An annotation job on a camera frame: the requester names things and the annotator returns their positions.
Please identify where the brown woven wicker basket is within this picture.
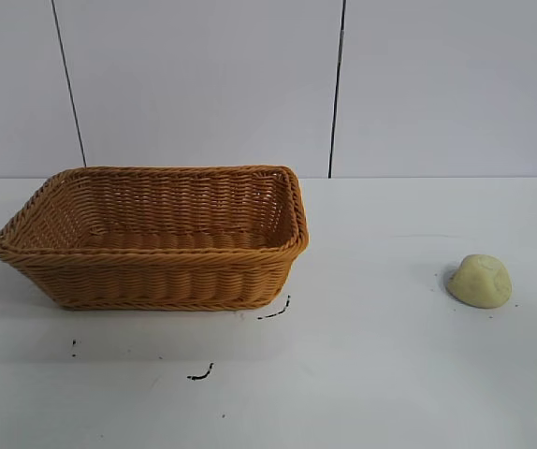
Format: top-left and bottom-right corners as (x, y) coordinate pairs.
(0, 164), (311, 312)

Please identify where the pale yellow egg yolk pastry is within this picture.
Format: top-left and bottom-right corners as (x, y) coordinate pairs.
(445, 253), (515, 310)

